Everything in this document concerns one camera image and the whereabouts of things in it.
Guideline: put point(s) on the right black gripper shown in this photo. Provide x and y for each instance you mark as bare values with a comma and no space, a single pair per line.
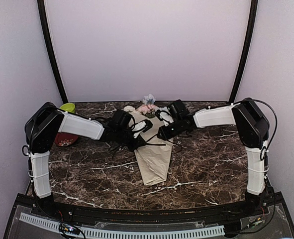
165,134

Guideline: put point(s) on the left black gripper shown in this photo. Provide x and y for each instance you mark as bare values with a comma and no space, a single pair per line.
140,142

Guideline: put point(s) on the white fake flower stem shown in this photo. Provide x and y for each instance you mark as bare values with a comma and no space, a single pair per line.
129,109

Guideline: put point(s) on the black twine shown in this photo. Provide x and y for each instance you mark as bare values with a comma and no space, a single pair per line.
155,141

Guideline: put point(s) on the pink fake flower stem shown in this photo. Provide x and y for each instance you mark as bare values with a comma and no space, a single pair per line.
147,108

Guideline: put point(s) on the blue fake flower bunch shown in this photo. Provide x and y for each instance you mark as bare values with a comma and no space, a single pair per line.
149,100

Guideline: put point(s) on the peach wrapping paper sheet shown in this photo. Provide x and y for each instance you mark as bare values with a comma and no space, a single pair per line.
153,161

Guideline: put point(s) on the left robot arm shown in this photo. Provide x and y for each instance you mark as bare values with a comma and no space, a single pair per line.
48,121

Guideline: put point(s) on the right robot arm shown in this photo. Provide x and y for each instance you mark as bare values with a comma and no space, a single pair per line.
252,127

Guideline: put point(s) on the green plastic bowl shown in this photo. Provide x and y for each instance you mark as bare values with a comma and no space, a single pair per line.
69,107

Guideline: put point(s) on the small circuit board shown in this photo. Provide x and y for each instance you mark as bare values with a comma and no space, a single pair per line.
68,229

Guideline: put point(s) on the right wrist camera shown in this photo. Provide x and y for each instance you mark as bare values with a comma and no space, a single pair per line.
164,116

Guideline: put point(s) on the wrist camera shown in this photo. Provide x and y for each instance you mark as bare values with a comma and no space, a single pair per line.
141,126
164,116

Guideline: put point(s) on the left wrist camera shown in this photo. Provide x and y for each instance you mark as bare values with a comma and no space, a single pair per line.
141,126

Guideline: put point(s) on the white slotted cable duct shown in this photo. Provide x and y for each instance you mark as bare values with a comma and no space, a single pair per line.
122,231

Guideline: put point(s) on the right black frame post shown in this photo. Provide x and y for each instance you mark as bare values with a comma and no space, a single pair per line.
245,50

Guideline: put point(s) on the black frame post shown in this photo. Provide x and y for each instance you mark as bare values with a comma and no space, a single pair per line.
245,50
50,50

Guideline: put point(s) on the left black frame post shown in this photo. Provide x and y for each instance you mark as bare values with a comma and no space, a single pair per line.
50,50

